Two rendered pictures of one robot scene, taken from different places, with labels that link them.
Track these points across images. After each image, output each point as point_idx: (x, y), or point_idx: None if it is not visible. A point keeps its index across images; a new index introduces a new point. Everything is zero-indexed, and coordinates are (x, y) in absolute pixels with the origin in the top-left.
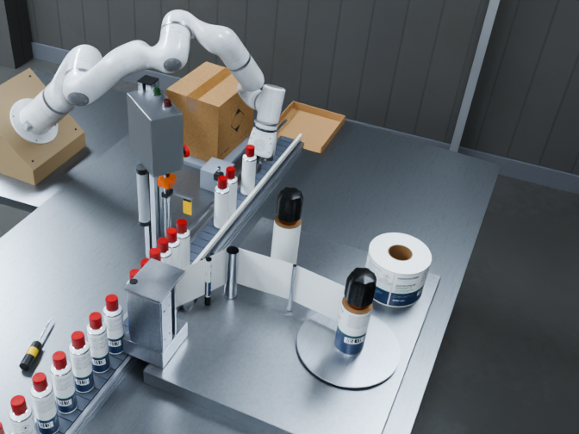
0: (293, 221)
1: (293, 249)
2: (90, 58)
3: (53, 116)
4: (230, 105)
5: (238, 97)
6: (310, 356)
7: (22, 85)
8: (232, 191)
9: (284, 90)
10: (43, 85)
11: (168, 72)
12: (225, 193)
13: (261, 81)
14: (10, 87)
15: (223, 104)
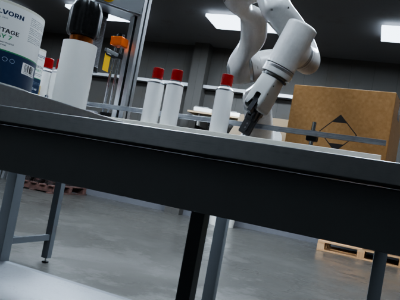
0: (70, 34)
1: (57, 73)
2: (262, 50)
3: (244, 113)
4: (321, 98)
5: (341, 97)
6: None
7: (286, 125)
8: (165, 94)
9: (299, 21)
10: None
11: (225, 5)
12: (148, 81)
13: (269, 0)
14: (276, 121)
15: (305, 87)
